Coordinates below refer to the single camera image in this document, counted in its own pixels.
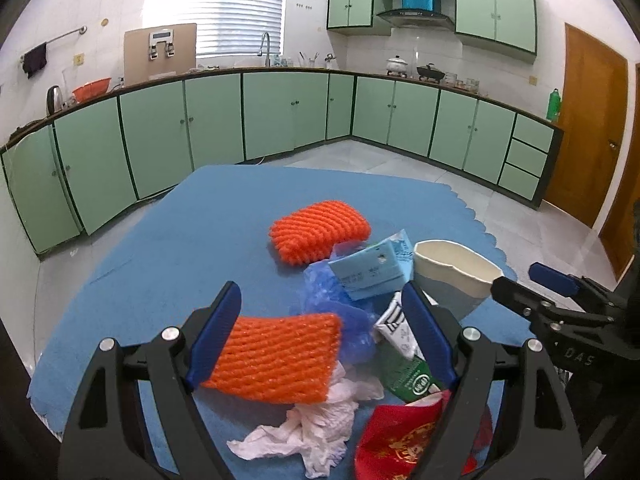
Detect white grey paper cup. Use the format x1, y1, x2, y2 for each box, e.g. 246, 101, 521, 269
413, 240, 503, 321

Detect red gold envelope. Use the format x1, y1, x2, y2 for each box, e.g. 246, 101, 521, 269
354, 389, 494, 480

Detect green white milk carton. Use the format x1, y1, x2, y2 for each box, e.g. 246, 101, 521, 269
373, 292, 442, 404

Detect light blue paper box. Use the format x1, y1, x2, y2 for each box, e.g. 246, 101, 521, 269
329, 230, 413, 301

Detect white tissue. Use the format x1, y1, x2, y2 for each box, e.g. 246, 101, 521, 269
227, 364, 384, 479

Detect orange foam net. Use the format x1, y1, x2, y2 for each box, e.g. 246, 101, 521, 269
201, 313, 342, 404
269, 200, 371, 266

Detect blue plastic bag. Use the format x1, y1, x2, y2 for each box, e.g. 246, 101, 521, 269
290, 240, 380, 366

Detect green lower kitchen cabinets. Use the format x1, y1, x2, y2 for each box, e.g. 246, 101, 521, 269
1, 70, 563, 255

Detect chrome kitchen faucet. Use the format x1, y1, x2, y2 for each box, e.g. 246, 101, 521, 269
257, 32, 271, 67

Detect green thermos bottle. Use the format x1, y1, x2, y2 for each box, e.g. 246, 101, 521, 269
546, 88, 562, 122

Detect blue felt table mat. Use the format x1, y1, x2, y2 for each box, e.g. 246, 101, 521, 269
28, 165, 506, 432

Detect brown wooden door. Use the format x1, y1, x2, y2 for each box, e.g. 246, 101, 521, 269
544, 24, 628, 226

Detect black wok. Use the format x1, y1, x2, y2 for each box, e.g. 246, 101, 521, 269
416, 64, 446, 84

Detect white cooking pot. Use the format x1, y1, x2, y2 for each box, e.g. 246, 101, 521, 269
386, 55, 408, 78

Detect range hood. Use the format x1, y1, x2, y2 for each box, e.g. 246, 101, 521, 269
375, 0, 454, 32

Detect steel electric kettle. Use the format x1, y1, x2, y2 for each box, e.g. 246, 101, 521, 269
46, 84, 64, 116

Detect red plastic basin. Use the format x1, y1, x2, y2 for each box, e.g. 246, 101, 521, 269
73, 77, 111, 104

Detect cardboard water purifier box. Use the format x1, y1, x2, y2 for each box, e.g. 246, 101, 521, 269
124, 23, 198, 87

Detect white window blinds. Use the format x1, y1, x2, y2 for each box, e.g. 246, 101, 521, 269
141, 0, 284, 58

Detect dark towel on rail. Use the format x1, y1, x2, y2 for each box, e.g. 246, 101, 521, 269
22, 42, 47, 79

